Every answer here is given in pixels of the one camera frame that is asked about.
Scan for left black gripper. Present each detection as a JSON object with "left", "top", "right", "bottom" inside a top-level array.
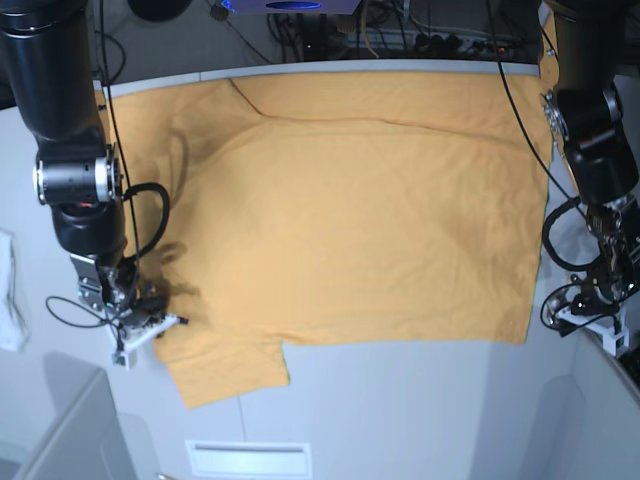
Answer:
[{"left": 542, "top": 283, "right": 623, "bottom": 333}]

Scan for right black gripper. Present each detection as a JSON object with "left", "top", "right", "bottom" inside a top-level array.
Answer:
[{"left": 105, "top": 280, "right": 169, "bottom": 329}]

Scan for yellow T-shirt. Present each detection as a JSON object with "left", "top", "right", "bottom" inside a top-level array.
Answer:
[{"left": 114, "top": 72, "right": 551, "bottom": 408}]

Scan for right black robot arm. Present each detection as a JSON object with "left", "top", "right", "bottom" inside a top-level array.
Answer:
[{"left": 1, "top": 1, "right": 170, "bottom": 328}]

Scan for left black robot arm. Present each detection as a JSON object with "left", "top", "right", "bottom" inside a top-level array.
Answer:
[{"left": 540, "top": 1, "right": 639, "bottom": 336}]

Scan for white cloth at edge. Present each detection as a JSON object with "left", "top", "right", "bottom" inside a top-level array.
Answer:
[{"left": 1, "top": 230, "right": 29, "bottom": 353}]

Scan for white slotted table plate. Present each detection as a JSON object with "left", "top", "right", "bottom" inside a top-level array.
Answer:
[{"left": 185, "top": 440, "right": 313, "bottom": 479}]

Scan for blue device box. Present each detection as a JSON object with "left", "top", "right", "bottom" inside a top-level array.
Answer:
[{"left": 222, "top": 0, "right": 361, "bottom": 15}]

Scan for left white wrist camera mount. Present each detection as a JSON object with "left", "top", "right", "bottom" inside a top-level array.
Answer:
[{"left": 541, "top": 306, "right": 630, "bottom": 358}]

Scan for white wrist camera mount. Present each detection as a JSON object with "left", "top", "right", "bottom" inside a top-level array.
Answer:
[
  {"left": 111, "top": 313, "right": 189, "bottom": 370},
  {"left": 541, "top": 306, "right": 630, "bottom": 358}
]

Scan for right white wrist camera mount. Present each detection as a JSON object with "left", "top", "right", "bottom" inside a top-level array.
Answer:
[{"left": 111, "top": 313, "right": 189, "bottom": 370}]

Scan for right grey bin wall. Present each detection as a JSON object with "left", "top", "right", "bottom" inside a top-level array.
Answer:
[{"left": 569, "top": 335, "right": 639, "bottom": 479}]

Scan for grey bin wall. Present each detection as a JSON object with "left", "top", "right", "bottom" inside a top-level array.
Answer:
[
  {"left": 15, "top": 370, "right": 138, "bottom": 479},
  {"left": 569, "top": 335, "right": 639, "bottom": 479}
]

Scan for left grey bin wall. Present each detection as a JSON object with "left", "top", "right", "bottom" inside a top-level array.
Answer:
[{"left": 15, "top": 370, "right": 138, "bottom": 479}]

